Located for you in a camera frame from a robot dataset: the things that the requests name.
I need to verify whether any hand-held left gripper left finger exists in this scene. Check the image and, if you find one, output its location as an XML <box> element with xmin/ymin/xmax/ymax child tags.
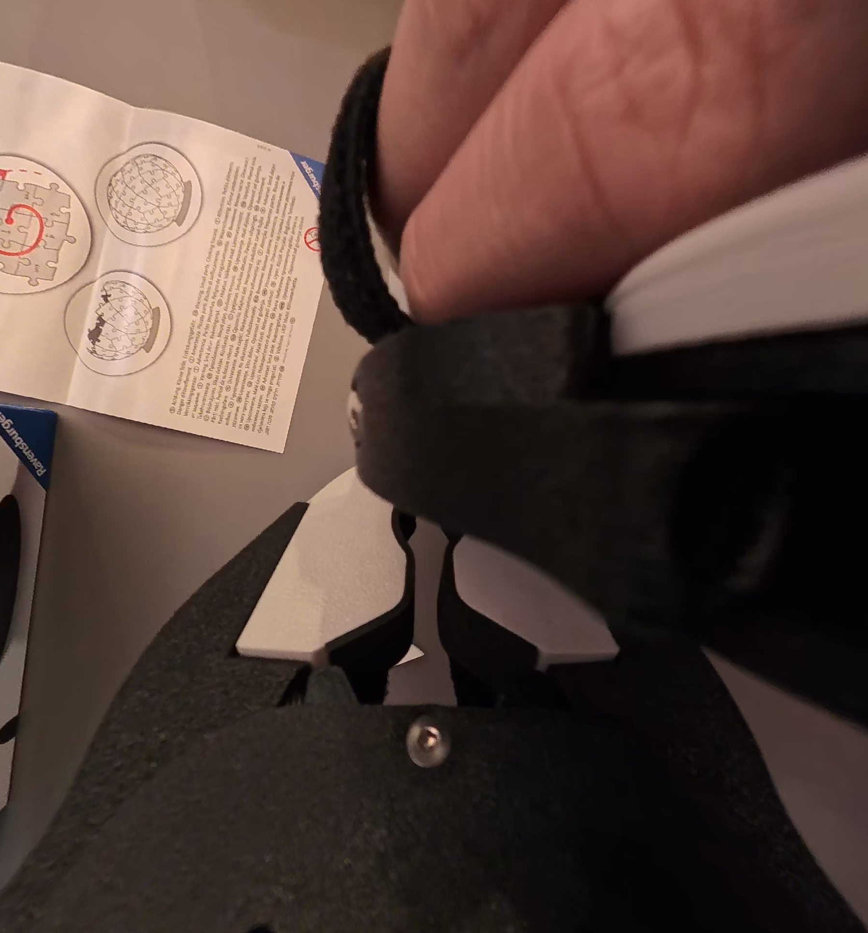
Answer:
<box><xmin>236</xmin><ymin>466</ymin><xmax>418</xmax><ymax>666</ymax></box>

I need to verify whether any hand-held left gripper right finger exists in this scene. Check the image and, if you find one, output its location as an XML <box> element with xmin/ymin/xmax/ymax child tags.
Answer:
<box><xmin>437</xmin><ymin>534</ymin><xmax>620</xmax><ymax>673</ymax></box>

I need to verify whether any puzzle ball box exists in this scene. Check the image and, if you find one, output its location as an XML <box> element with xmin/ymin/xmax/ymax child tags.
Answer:
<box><xmin>0</xmin><ymin>399</ymin><xmax>59</xmax><ymax>839</ymax></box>

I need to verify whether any person's right hand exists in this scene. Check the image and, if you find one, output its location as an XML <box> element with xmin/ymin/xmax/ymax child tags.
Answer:
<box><xmin>372</xmin><ymin>0</ymin><xmax>868</xmax><ymax>325</ymax></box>

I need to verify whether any folded instruction sheet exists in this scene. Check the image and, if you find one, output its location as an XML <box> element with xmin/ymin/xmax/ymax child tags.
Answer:
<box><xmin>0</xmin><ymin>54</ymin><xmax>329</xmax><ymax>454</ymax></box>

